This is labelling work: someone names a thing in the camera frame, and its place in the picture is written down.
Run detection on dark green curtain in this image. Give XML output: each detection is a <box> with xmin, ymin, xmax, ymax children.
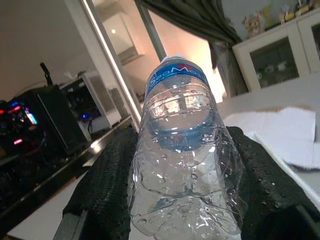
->
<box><xmin>134</xmin><ymin>0</ymin><xmax>249</xmax><ymax>99</ymax></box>

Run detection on white sliding door frame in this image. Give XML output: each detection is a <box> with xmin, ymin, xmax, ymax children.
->
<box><xmin>64</xmin><ymin>0</ymin><xmax>144</xmax><ymax>131</ymax></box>

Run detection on clear plastic bottle blue label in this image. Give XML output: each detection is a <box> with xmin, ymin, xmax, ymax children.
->
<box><xmin>126</xmin><ymin>52</ymin><xmax>248</xmax><ymax>240</ymax></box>

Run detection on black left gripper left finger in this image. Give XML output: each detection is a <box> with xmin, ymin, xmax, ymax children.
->
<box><xmin>62</xmin><ymin>126</ymin><xmax>141</xmax><ymax>240</ymax></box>

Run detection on white glass door cabinet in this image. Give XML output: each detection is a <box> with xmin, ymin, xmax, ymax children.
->
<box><xmin>231</xmin><ymin>9</ymin><xmax>320</xmax><ymax>93</ymax></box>

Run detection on black computer case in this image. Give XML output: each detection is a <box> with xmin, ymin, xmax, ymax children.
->
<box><xmin>0</xmin><ymin>83</ymin><xmax>86</xmax><ymax>161</ymax></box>

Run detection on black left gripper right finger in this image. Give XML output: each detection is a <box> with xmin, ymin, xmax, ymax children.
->
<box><xmin>224</xmin><ymin>125</ymin><xmax>320</xmax><ymax>240</ymax></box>

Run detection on white computer case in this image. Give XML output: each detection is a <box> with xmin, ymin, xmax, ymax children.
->
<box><xmin>59</xmin><ymin>70</ymin><xmax>121</xmax><ymax>141</ymax></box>

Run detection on teddy bear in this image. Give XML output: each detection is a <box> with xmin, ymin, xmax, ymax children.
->
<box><xmin>243</xmin><ymin>10</ymin><xmax>266</xmax><ymax>39</ymax></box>

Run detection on black desk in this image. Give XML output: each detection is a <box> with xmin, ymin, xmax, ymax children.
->
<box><xmin>0</xmin><ymin>116</ymin><xmax>134</xmax><ymax>227</ymax></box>

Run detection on black antenna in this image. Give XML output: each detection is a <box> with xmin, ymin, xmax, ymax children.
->
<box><xmin>39</xmin><ymin>61</ymin><xmax>55</xmax><ymax>87</ymax></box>

